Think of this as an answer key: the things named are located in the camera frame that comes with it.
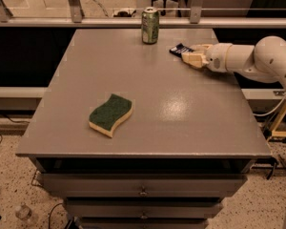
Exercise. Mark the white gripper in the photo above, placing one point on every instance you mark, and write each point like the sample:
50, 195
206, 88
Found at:
217, 57

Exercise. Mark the blue rxbar blueberry wrapper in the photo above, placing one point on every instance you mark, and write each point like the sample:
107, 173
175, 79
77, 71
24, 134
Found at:
179, 49

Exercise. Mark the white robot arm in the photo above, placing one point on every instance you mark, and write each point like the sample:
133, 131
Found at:
261, 204

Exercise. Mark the green and yellow sponge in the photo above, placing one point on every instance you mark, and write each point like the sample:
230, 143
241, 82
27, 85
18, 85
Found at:
108, 116

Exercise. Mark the green soda can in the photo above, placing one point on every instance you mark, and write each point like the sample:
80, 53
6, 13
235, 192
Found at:
150, 25

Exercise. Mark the grey drawer cabinet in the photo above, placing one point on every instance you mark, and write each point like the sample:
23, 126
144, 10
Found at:
190, 140

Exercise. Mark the top drawer knob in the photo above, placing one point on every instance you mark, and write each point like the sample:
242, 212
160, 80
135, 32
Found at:
143, 193

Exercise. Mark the drawer knob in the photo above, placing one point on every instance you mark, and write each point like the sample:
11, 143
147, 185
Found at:
143, 216
143, 193

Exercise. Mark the wooden frame stand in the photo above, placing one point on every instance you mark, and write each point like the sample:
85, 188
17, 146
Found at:
273, 130

